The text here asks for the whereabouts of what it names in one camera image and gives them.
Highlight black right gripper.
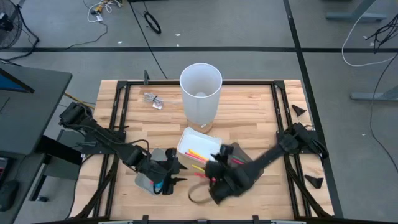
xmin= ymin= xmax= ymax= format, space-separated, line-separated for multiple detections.
xmin=206 ymin=144 xmax=251 ymax=205

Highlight bundled clear lamp cord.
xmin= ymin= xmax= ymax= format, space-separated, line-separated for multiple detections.
xmin=143 ymin=91 xmax=183 ymax=110

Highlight black aluminium table frame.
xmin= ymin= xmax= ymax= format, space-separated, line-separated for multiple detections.
xmin=70 ymin=79 xmax=336 ymax=224

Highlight black sleeved cable bundle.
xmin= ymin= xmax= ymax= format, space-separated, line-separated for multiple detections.
xmin=284 ymin=154 xmax=333 ymax=218
xmin=73 ymin=154 xmax=121 ymax=219

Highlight black backlit keyboard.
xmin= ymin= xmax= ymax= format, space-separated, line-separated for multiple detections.
xmin=0 ymin=157 xmax=14 ymax=185

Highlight monitor with blue screen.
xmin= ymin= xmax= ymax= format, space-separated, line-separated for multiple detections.
xmin=0 ymin=68 xmax=35 ymax=94

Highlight tangled black cable bundle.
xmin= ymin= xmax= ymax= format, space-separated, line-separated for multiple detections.
xmin=364 ymin=14 xmax=398 ymax=53

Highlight black desk support frame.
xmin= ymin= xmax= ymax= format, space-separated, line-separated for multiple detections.
xmin=29 ymin=134 xmax=84 ymax=203

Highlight coiled black cable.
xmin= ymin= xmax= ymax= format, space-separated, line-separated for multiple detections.
xmin=143 ymin=11 xmax=162 ymax=35

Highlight black computer mouse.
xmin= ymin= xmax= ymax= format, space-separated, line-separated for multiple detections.
xmin=0 ymin=179 xmax=21 ymax=212

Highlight thin black floor cable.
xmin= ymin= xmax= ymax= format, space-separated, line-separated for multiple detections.
xmin=65 ymin=20 xmax=109 ymax=50
xmin=128 ymin=0 xmax=169 ymax=80
xmin=369 ymin=52 xmax=398 ymax=174

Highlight grey desk foot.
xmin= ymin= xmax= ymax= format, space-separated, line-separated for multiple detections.
xmin=325 ymin=0 xmax=390 ymax=22
xmin=350 ymin=84 xmax=398 ymax=102

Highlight white floor cable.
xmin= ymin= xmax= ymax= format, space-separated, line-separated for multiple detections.
xmin=341 ymin=0 xmax=398 ymax=68

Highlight white and yellow cable bundle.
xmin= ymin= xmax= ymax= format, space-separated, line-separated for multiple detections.
xmin=86 ymin=0 xmax=123 ymax=24

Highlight black floor fan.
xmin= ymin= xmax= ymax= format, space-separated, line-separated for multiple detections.
xmin=0 ymin=0 xmax=24 ymax=50

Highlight light grey translucent bin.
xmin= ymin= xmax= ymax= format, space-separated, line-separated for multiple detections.
xmin=134 ymin=147 xmax=175 ymax=196

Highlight white plastic bin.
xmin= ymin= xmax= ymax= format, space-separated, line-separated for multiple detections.
xmin=176 ymin=126 xmax=224 ymax=170

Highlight black triangular spare finger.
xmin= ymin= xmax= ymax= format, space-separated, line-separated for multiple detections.
xmin=303 ymin=174 xmax=325 ymax=189
xmin=290 ymin=104 xmax=308 ymax=118

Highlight dark grey desk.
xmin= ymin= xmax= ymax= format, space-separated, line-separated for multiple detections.
xmin=0 ymin=63 xmax=73 ymax=157

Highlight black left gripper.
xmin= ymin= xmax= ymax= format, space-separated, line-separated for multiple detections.
xmin=141 ymin=148 xmax=188 ymax=195

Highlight black fan cable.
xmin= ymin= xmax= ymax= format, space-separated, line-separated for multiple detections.
xmin=0 ymin=4 xmax=40 ymax=63

